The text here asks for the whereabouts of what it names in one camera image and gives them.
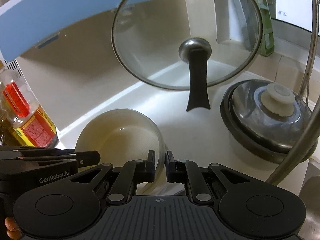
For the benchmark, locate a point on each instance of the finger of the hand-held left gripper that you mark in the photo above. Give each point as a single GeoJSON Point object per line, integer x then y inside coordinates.
{"type": "Point", "coordinates": [85, 158]}
{"type": "Point", "coordinates": [37, 151]}

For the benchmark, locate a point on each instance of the chrome dish rack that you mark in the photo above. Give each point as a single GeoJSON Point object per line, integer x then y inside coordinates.
{"type": "Point", "coordinates": [292, 155]}

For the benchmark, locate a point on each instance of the blue white wall appliance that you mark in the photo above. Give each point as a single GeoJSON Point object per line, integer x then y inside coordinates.
{"type": "Point", "coordinates": [62, 12]}

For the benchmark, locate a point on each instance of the green patterned package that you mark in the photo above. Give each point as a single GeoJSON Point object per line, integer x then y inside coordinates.
{"type": "Point", "coordinates": [266, 30]}

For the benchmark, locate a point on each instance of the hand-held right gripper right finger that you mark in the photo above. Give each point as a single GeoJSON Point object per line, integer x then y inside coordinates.
{"type": "Point", "coordinates": [170, 170]}

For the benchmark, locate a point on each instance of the person's left hand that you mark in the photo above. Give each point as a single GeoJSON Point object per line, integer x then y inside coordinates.
{"type": "Point", "coordinates": [11, 223]}

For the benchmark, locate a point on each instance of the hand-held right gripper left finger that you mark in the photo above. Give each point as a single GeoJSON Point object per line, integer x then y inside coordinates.
{"type": "Point", "coordinates": [151, 166]}

